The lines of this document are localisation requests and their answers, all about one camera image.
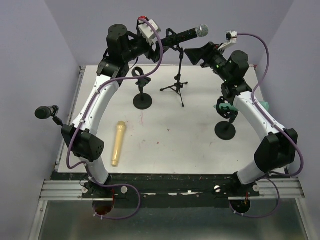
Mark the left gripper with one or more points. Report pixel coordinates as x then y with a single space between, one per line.
155 55

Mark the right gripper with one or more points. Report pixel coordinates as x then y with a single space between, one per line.
211 51

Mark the black glitter microphone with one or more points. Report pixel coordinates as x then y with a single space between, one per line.
173 39

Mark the black tripod microphone stand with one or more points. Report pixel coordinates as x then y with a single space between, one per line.
178 85

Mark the round base microphone stand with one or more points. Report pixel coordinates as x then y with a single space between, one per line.
142 101

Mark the gold microphone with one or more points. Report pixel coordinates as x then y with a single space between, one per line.
118 143

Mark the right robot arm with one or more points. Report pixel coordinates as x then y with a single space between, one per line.
278 144

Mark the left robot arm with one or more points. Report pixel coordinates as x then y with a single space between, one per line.
123 46

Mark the teal microphone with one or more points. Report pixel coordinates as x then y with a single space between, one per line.
227 106

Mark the right round base stand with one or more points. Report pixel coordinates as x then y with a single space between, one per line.
225 130

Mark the left edge microphone stand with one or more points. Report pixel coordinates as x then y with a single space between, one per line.
55 118

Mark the small black microphone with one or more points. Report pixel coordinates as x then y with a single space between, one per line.
45 112

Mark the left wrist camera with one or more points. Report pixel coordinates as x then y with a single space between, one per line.
147 32

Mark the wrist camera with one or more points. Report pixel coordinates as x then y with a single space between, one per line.
147 32
231 40

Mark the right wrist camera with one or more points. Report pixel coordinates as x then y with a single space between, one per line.
231 40

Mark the black mounting rail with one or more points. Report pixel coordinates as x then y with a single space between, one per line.
161 191

